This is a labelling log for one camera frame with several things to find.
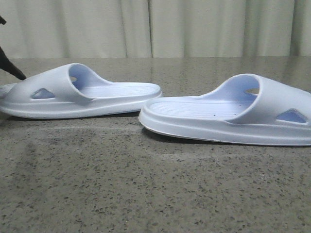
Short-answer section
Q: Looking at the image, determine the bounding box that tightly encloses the light blue left-side slipper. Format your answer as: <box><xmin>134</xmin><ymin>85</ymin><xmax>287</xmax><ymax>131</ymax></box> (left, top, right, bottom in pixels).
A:
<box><xmin>0</xmin><ymin>63</ymin><xmax>162</xmax><ymax>119</ymax></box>

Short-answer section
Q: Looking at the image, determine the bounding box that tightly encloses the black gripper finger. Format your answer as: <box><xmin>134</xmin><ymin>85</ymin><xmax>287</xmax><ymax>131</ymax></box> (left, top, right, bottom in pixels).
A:
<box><xmin>0</xmin><ymin>48</ymin><xmax>26</xmax><ymax>80</ymax></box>
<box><xmin>0</xmin><ymin>16</ymin><xmax>6</xmax><ymax>25</ymax></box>

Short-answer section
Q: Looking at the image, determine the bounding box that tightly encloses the pale green curtain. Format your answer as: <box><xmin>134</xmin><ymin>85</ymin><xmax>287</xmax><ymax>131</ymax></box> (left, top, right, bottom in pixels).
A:
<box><xmin>0</xmin><ymin>0</ymin><xmax>311</xmax><ymax>58</ymax></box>

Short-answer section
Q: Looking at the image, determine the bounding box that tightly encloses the light blue right-side slipper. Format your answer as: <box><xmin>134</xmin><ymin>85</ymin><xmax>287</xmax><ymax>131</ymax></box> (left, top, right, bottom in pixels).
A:
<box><xmin>138</xmin><ymin>74</ymin><xmax>311</xmax><ymax>146</ymax></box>

